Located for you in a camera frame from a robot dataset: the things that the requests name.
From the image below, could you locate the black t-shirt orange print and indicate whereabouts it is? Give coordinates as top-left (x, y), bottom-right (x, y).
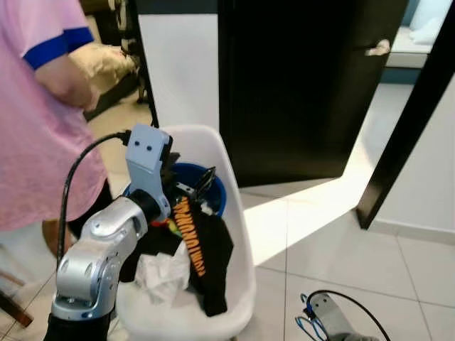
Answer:
top-left (119, 195), bottom-right (235, 318)

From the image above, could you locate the blue plastic basin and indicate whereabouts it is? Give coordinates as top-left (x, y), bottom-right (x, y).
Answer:
top-left (171, 162), bottom-right (228, 217)

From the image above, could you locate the red green yellow item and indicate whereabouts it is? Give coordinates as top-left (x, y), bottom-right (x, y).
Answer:
top-left (148, 217), bottom-right (178, 239)

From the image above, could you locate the white crumpled cloth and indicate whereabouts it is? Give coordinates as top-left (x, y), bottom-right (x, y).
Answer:
top-left (133, 242), bottom-right (191, 308)

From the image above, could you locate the white plastic shell chair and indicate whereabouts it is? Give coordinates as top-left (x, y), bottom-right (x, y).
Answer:
top-left (114, 124), bottom-right (257, 340)

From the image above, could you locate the beige bedding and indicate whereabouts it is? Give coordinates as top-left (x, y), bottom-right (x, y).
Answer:
top-left (68, 41), bottom-right (141, 97)

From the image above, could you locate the black glossy door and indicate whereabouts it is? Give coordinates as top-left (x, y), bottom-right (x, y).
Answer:
top-left (218, 0), bottom-right (411, 188)

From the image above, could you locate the person in pink shirt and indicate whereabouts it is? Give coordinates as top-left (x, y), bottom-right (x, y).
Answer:
top-left (0, 0), bottom-right (116, 260)

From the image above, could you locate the dark wooden furniture leg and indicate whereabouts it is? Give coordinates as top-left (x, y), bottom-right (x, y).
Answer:
top-left (0, 288), bottom-right (34, 329)

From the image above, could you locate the dark bed frame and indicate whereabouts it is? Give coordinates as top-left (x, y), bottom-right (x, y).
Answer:
top-left (84, 67), bottom-right (141, 121)

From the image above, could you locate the black door frame post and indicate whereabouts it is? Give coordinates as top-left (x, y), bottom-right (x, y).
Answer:
top-left (355, 0), bottom-right (455, 230)
top-left (124, 0), bottom-right (159, 129)

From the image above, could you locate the blue cord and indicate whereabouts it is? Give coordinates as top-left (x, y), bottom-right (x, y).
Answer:
top-left (294, 313), bottom-right (329, 341)

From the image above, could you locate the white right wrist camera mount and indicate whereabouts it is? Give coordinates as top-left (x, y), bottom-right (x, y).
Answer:
top-left (307, 291), bottom-right (358, 341)

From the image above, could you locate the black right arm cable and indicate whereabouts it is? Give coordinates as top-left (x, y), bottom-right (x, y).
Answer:
top-left (299, 288), bottom-right (392, 341)

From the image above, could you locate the silver door handle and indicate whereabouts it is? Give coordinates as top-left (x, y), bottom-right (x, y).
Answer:
top-left (365, 38), bottom-right (392, 58)

